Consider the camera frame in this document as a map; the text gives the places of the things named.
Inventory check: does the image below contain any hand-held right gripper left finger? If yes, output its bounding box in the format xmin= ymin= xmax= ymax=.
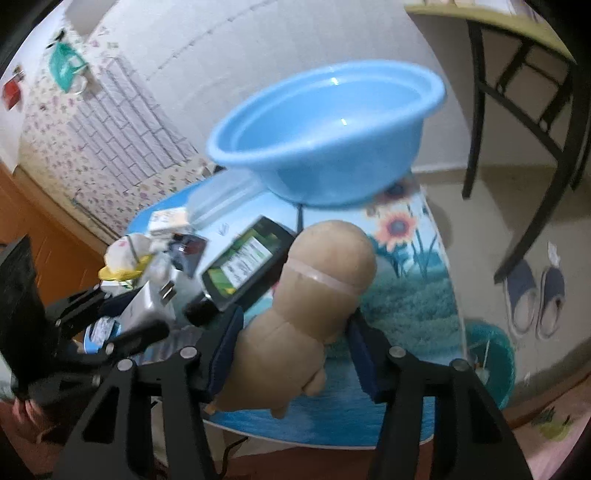
xmin=53 ymin=305 xmax=245 ymax=480

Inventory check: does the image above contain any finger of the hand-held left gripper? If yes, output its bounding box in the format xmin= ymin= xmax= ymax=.
xmin=44 ymin=284 xmax=139 ymax=337
xmin=74 ymin=320 xmax=171 ymax=370

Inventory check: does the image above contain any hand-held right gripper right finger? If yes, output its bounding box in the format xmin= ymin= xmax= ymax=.
xmin=346 ymin=309 xmax=534 ymax=480

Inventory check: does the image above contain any white charger plug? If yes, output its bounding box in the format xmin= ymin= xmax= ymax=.
xmin=121 ymin=279 xmax=178 ymax=333

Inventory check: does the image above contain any white doll with yellow hair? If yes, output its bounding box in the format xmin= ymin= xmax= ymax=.
xmin=99 ymin=233 xmax=160 ymax=282

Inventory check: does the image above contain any black box with green label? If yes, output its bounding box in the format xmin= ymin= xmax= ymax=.
xmin=201 ymin=215 xmax=296 ymax=312

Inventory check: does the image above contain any dark printed packet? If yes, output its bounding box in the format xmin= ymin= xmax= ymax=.
xmin=168 ymin=233 xmax=208 ymax=278

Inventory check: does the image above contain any brown plush toy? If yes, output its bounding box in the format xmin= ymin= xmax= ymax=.
xmin=217 ymin=220 xmax=377 ymax=420

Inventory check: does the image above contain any small white carton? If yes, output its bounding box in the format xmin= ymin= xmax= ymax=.
xmin=148 ymin=209 xmax=190 ymax=234

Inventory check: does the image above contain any light blue plastic basin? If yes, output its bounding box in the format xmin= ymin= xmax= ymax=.
xmin=206 ymin=60 xmax=448 ymax=207

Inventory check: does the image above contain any person's left hand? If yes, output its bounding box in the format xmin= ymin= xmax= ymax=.
xmin=11 ymin=394 xmax=65 ymax=446

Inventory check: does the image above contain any blue white packet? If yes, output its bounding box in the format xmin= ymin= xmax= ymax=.
xmin=85 ymin=318 xmax=122 ymax=352

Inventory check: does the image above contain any low table with printed top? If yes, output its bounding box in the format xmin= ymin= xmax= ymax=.
xmin=124 ymin=175 xmax=465 ymax=448

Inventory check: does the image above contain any orange wooden door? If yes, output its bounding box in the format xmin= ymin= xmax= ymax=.
xmin=0 ymin=164 xmax=107 ymax=296

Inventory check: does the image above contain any teal trash bin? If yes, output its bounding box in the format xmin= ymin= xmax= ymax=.
xmin=464 ymin=320 xmax=515 ymax=409

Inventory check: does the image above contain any pink blanket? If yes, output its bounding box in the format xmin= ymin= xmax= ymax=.
xmin=508 ymin=411 xmax=587 ymax=480

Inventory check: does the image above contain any green plastic bag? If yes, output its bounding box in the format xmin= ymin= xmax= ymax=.
xmin=48 ymin=41 xmax=88 ymax=90

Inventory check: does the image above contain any wooden desk with black legs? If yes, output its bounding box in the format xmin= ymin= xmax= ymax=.
xmin=404 ymin=0 xmax=591 ymax=284

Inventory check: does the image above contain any red wall box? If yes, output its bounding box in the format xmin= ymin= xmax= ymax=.
xmin=1 ymin=76 xmax=24 ymax=110

